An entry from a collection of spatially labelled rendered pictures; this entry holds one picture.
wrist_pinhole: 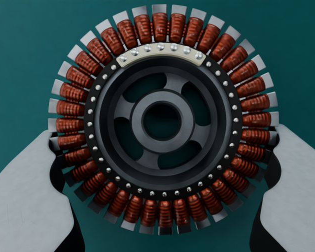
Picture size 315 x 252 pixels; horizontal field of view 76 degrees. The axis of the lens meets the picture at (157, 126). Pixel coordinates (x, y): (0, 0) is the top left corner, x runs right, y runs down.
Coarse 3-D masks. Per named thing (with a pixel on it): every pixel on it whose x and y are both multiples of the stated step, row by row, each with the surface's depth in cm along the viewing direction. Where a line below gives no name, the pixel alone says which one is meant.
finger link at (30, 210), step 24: (48, 144) 10; (24, 168) 8; (48, 168) 8; (0, 192) 7; (24, 192) 7; (48, 192) 7; (0, 216) 6; (24, 216) 6; (48, 216) 6; (72, 216) 6; (0, 240) 6; (24, 240) 6; (48, 240) 6; (72, 240) 6
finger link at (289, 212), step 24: (288, 144) 9; (288, 168) 8; (312, 168) 8; (288, 192) 7; (312, 192) 7; (264, 216) 6; (288, 216) 6; (312, 216) 6; (264, 240) 6; (288, 240) 5; (312, 240) 5
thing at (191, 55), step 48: (96, 48) 9; (144, 48) 9; (192, 48) 9; (240, 48) 9; (96, 96) 10; (144, 96) 10; (240, 96) 10; (96, 144) 10; (144, 144) 10; (240, 144) 10; (96, 192) 10; (144, 192) 10; (192, 192) 10; (240, 192) 10
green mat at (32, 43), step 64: (0, 0) 13; (64, 0) 13; (128, 0) 13; (192, 0) 13; (256, 0) 13; (0, 64) 13; (0, 128) 13; (128, 128) 13; (64, 192) 13; (256, 192) 13
